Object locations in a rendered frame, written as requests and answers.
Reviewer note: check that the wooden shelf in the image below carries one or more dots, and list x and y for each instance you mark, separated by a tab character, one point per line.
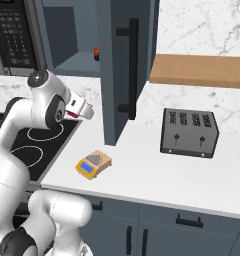
198	70

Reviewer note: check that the wide grey drawer front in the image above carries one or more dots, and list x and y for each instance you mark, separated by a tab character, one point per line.
222	223

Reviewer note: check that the black hob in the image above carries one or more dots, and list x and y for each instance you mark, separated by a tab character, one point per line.
48	140

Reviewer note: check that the red bar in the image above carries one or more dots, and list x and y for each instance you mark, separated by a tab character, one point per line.
96	54

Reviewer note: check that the grey open wall cabinet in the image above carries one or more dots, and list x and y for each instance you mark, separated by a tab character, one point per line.
75	63

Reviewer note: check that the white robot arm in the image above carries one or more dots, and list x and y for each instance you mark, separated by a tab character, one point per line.
12	166

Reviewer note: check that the narrow grey drawer front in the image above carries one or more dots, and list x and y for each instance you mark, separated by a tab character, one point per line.
118	207

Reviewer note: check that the black microwave oven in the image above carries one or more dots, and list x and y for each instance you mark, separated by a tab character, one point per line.
15	33

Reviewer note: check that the dark grey toaster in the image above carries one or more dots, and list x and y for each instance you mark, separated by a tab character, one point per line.
188	136

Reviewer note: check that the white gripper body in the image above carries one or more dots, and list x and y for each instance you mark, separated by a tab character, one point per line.
86	112

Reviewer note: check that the yellow digital scale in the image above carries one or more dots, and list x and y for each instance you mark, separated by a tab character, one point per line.
93	164

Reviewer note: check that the grey cabinet door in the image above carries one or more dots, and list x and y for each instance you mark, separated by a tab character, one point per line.
112	83

